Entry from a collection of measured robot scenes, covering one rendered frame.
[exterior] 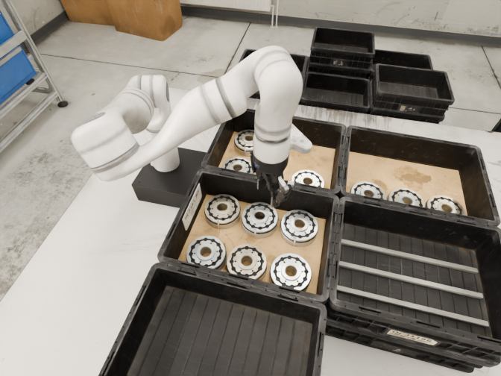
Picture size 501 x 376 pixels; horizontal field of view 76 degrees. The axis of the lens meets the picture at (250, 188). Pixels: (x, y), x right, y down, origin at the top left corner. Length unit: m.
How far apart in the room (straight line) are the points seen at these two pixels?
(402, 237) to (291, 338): 0.42
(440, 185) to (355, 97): 1.19
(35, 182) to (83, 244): 1.40
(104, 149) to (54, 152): 2.11
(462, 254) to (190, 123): 0.80
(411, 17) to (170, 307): 3.61
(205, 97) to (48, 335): 0.79
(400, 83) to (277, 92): 1.77
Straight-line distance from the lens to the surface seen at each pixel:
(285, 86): 0.51
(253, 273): 0.82
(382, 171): 1.13
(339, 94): 2.23
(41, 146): 2.77
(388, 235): 0.98
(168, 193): 1.08
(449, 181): 1.19
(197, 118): 0.53
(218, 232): 0.91
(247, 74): 0.56
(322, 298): 0.73
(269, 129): 0.58
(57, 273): 1.15
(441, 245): 1.03
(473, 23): 4.11
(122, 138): 0.58
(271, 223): 0.89
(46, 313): 1.10
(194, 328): 0.82
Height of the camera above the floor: 1.61
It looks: 51 degrees down
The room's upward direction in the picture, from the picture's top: straight up
